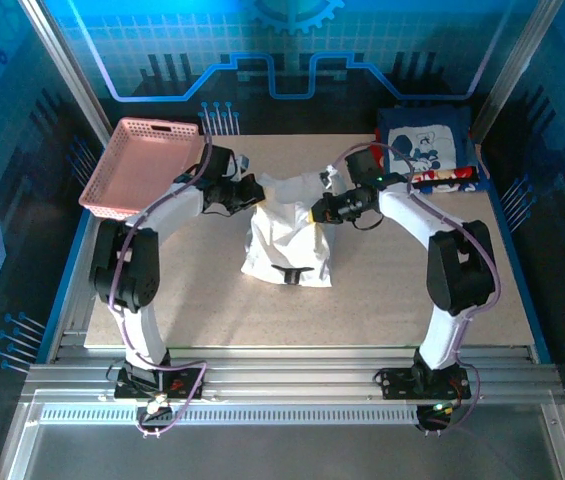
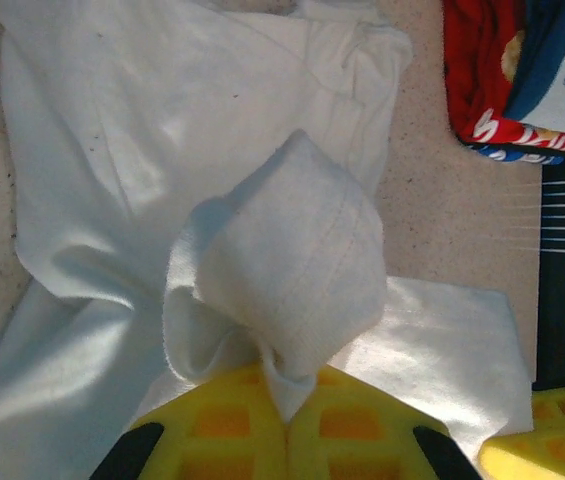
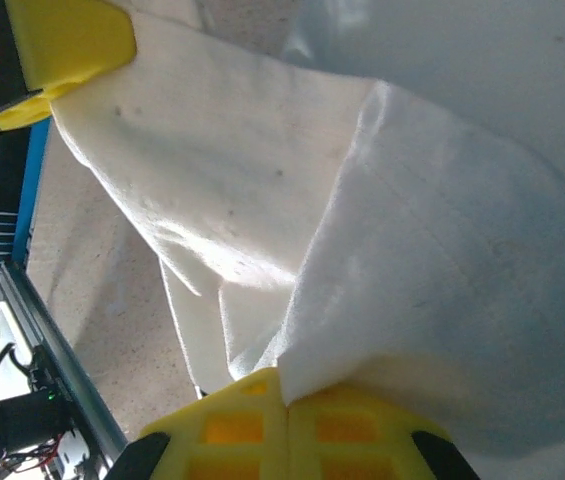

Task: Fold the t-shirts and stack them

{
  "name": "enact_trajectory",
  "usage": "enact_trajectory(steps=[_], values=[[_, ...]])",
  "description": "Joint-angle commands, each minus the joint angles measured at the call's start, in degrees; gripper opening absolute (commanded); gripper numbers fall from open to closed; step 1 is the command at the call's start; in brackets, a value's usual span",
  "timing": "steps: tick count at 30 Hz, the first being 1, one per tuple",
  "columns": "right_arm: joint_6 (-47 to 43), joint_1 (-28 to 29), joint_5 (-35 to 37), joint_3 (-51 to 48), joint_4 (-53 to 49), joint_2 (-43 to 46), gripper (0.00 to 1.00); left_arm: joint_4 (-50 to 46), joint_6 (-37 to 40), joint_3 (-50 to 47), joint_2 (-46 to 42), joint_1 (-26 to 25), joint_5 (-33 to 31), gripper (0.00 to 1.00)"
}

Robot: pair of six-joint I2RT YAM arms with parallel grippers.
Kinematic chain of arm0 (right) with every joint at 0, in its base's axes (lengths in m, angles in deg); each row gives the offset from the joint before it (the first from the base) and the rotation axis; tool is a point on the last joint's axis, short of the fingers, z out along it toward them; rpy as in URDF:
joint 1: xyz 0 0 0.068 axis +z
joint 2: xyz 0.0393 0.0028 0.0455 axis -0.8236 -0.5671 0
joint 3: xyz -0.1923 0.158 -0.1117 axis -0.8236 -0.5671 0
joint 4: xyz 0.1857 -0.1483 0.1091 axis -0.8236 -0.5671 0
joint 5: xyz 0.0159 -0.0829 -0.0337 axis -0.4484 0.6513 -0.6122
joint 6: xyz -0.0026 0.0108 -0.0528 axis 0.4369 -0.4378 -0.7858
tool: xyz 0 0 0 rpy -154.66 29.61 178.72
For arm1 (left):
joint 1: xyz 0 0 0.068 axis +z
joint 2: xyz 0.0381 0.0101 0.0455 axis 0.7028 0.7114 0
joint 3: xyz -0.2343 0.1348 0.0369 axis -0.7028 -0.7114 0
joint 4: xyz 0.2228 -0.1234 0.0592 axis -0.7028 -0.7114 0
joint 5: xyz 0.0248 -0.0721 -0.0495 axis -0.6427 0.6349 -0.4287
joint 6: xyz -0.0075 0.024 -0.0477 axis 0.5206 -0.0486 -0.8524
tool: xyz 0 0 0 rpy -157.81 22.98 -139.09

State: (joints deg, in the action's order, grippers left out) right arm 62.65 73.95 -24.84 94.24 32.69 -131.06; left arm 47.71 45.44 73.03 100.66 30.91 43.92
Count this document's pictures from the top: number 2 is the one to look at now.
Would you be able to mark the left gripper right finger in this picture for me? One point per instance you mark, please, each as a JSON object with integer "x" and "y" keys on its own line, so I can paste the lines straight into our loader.
{"x": 362, "y": 440}

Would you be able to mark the navy cartoon print t-shirt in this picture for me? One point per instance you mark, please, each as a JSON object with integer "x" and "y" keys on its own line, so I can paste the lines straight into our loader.
{"x": 552, "y": 75}

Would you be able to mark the white t-shirt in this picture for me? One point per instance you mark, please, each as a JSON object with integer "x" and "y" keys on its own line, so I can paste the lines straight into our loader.
{"x": 112, "y": 150}

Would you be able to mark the red folded t-shirt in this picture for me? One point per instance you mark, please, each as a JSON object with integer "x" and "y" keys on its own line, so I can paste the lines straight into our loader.
{"x": 472, "y": 75}

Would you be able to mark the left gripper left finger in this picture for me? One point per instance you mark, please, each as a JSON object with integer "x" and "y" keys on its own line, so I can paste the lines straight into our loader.
{"x": 212, "y": 440}

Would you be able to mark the blue folded t-shirt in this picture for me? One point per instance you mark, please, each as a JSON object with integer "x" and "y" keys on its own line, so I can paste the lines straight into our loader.
{"x": 512, "y": 157}

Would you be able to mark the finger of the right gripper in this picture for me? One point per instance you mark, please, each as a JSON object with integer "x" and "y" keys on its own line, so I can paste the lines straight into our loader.
{"x": 552, "y": 450}

